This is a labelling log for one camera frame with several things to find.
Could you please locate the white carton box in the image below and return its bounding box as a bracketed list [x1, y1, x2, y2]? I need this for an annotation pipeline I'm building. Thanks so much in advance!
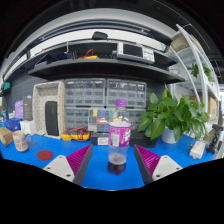
[19, 119, 37, 136]

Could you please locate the dark grey flat box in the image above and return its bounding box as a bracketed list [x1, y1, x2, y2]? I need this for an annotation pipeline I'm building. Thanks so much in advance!
[22, 95, 34, 122]

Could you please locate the low grey drawer cabinet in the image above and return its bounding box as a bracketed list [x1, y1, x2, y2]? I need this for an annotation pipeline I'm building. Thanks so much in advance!
[64, 106, 147, 132]

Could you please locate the purple plastic bag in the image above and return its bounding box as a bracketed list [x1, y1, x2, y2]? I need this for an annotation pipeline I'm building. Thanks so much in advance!
[14, 99, 25, 120]

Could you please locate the blue carton box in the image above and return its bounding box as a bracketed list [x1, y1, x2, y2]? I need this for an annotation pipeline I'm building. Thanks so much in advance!
[4, 117, 22, 132]

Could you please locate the black overhead shelf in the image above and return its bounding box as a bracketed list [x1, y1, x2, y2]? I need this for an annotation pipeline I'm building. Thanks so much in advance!
[28, 39, 186, 84]

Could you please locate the white metal shelf unit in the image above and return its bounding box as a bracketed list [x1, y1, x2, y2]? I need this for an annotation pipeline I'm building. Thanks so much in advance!
[168, 23, 223, 158]

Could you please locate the grey small-parts drawer cabinet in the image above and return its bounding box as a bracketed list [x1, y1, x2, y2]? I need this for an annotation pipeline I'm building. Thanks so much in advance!
[105, 79, 148, 108]

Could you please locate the wide grey drawer cabinet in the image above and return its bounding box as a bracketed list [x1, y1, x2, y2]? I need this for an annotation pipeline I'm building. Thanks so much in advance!
[64, 78, 107, 108]

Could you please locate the white adapter block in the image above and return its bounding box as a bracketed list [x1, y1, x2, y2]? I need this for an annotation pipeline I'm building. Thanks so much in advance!
[188, 140, 206, 160]

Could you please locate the clear organizer with coloured parts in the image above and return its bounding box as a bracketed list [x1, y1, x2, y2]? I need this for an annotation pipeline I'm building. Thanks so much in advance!
[87, 107, 114, 134]

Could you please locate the black box with white label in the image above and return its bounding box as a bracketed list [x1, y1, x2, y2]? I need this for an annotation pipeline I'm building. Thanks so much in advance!
[90, 131, 110, 146]

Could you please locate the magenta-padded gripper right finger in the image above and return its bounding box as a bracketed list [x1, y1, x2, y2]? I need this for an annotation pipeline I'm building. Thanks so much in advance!
[133, 144, 184, 186]

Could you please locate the black stand device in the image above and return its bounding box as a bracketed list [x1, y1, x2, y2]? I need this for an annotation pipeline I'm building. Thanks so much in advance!
[205, 123, 224, 154]

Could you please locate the cream perforated storage bin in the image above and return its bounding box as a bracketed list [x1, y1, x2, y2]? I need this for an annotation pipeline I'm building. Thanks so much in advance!
[32, 80, 66, 140]

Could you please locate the green potted plant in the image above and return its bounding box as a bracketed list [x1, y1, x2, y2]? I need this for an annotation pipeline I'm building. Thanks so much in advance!
[137, 83, 210, 145]

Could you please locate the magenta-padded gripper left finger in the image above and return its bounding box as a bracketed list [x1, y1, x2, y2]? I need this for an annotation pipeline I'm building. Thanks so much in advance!
[43, 144, 94, 186]

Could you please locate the yellow and red hand tool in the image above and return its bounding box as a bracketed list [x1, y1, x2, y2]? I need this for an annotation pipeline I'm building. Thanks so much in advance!
[77, 48, 100, 60]

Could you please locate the black computer mouse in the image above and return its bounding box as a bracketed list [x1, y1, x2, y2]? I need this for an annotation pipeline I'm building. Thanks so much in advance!
[91, 31, 109, 41]

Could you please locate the teal lamp head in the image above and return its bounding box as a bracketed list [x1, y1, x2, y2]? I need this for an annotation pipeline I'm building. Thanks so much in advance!
[2, 81, 12, 92]

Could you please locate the purple-capped clear drink bottle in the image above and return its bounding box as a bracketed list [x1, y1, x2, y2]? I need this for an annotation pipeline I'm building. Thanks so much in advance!
[107, 98, 132, 176]

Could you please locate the flat round red coaster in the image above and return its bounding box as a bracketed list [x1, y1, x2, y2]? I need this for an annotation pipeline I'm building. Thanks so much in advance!
[36, 149, 54, 162]

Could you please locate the plain black flat box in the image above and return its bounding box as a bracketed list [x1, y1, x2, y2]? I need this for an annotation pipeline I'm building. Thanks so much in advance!
[129, 129, 159, 148]

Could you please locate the grey oscilloscope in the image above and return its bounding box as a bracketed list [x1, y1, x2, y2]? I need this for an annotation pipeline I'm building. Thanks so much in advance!
[116, 41, 156, 65]

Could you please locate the brown cardboard box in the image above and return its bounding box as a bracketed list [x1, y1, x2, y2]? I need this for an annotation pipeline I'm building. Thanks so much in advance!
[0, 126, 14, 148]

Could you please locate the beige patterned mug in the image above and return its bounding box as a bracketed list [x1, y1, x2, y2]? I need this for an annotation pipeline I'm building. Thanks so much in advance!
[12, 129, 34, 153]

